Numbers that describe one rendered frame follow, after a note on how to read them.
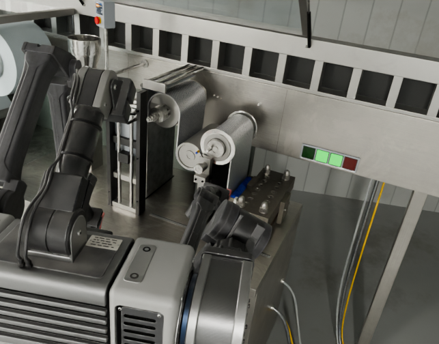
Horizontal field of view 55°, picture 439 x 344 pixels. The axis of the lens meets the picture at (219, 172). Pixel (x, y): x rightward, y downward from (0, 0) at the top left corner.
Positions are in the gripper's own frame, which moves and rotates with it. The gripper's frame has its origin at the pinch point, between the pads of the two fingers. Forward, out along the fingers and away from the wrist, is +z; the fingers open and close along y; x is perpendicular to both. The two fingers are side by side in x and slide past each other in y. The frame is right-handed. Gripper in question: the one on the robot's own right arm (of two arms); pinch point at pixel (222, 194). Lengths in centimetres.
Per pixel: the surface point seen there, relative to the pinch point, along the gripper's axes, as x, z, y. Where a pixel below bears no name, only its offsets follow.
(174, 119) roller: 22.5, -3.7, -27.3
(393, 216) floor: 7, 249, 76
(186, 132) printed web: 19.1, 5.3, -25.1
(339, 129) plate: 39, 25, 32
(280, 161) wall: 23, 225, -30
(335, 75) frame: 60, 23, 24
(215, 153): 14.4, -2.3, -6.8
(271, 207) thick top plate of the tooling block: 0.4, 13.7, 17.2
